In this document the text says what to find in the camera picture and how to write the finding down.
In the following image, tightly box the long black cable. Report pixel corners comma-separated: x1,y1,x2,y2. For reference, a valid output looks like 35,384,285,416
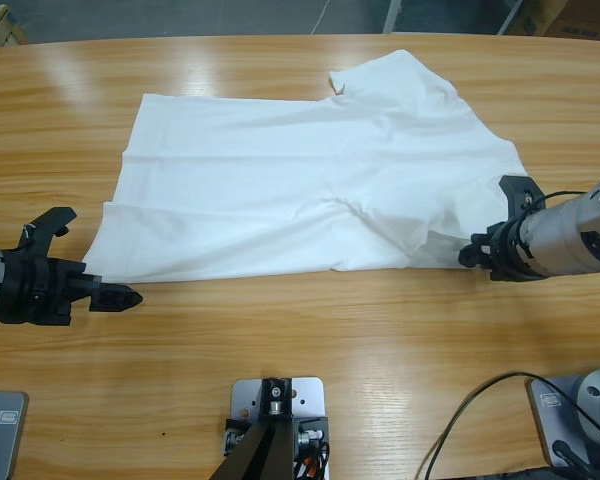
419,371,600,480

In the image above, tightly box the black and silver clamp fitting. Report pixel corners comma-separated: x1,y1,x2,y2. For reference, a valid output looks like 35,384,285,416
222,418,251,457

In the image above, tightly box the cardboard box with dark lettering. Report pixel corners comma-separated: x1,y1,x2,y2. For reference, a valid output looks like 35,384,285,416
544,0,600,40

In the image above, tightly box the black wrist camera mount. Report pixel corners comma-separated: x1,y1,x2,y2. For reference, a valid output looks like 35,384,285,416
498,174,547,224
17,206,77,259

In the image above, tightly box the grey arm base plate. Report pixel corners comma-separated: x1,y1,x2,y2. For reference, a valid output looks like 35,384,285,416
0,391,30,480
525,374,600,471

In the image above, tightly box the white camera mounting plate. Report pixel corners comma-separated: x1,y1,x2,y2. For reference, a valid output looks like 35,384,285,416
223,377,331,480

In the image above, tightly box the white metal frame leg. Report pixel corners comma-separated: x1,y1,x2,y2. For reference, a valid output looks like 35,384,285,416
382,0,407,34
497,0,527,35

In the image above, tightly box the black block with silver connector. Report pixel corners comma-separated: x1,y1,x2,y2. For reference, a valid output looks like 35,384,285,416
293,415,330,451

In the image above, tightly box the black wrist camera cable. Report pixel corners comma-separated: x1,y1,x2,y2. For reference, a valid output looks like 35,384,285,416
527,190,587,214

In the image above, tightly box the wooden pallet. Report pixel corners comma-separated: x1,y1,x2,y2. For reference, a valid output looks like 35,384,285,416
0,0,30,49

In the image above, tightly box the black bracket with silver bolt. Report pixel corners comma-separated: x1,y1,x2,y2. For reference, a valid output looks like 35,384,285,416
259,378,295,424

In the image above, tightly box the dark camera post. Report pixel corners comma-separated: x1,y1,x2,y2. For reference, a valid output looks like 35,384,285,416
214,419,297,480

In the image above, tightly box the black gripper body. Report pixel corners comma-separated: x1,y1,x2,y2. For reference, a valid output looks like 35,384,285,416
0,247,101,329
482,219,546,284

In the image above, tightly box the white T-shirt with UNITREE print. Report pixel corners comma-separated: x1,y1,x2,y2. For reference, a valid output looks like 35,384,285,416
82,48,529,284

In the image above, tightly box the black and orange cable bundle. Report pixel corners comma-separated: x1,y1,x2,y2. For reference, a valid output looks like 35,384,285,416
293,442,334,480

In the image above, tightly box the cardboard box with blue print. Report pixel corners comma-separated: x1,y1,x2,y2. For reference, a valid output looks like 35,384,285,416
507,0,571,37

